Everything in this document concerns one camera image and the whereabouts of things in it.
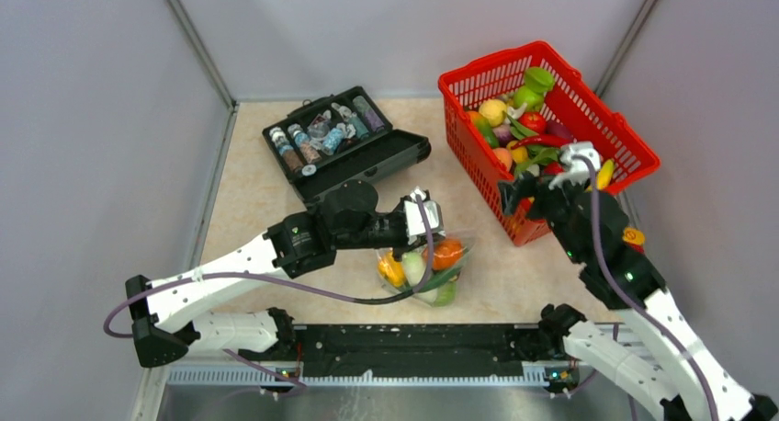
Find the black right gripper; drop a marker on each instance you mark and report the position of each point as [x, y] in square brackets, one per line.
[529, 185]

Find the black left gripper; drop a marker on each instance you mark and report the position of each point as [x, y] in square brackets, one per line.
[407, 243]

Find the white radish with leaves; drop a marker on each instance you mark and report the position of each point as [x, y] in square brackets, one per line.
[415, 266]

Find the yellow bell pepper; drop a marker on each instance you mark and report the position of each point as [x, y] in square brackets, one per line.
[390, 269]

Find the orange pumpkin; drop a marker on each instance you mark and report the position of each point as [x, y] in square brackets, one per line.
[447, 253]

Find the clear zip top bag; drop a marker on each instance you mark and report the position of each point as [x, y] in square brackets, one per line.
[467, 238]

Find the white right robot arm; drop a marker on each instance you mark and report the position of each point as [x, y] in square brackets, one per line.
[685, 382]

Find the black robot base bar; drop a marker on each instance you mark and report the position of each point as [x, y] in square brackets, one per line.
[420, 351]

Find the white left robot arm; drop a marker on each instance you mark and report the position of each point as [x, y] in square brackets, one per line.
[174, 317]

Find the orange mango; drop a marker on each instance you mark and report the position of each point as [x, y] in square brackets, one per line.
[484, 128]

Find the red chili pepper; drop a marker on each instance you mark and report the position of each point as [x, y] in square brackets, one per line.
[543, 140]

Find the red tomato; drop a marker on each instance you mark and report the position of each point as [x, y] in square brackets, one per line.
[534, 121]

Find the red plastic basket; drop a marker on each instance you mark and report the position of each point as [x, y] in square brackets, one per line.
[513, 110]

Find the yellow lemon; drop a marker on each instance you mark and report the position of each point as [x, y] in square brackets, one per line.
[494, 111]

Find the yellow banana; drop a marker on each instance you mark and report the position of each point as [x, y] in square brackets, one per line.
[605, 174]

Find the black poker chip case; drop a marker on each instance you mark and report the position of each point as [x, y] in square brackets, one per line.
[347, 137]

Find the light green pepper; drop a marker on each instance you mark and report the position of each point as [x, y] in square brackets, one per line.
[530, 96]

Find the red yellow emergency button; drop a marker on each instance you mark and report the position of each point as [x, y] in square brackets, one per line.
[634, 238]

